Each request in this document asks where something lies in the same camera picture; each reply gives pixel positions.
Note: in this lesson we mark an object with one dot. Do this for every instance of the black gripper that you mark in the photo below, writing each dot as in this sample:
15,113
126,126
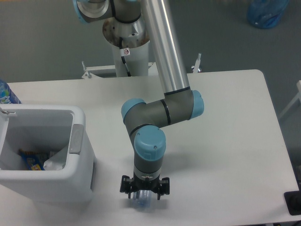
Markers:
159,186

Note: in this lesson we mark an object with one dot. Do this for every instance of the clear plastic bottle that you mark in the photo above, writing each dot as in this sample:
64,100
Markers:
142,200

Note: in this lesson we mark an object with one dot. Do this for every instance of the white paper wrapper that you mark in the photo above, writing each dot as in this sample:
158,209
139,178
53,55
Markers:
56,160

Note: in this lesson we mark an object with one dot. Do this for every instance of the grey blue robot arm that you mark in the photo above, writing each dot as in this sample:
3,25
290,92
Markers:
145,121

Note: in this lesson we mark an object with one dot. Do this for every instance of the white trash can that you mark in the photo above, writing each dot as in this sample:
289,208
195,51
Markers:
46,129

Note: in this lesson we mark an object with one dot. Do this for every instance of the blue snack wrapper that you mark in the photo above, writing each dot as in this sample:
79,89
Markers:
33,160

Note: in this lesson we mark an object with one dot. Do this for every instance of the black device at edge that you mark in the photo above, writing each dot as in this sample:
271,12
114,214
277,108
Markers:
293,202

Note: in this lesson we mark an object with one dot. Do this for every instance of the blue labelled bottle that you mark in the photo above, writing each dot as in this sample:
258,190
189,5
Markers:
7,96

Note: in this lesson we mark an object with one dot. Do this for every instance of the blue plastic bag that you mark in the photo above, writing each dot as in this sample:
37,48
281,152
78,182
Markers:
266,14

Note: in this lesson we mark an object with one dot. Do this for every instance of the white pedestal foot bracket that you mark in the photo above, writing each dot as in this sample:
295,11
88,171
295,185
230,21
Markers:
109,71

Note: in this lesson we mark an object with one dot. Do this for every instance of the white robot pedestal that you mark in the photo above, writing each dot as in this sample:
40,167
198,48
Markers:
130,46

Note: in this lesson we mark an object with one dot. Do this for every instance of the white frame at right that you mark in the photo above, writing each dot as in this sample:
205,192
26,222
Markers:
292,106

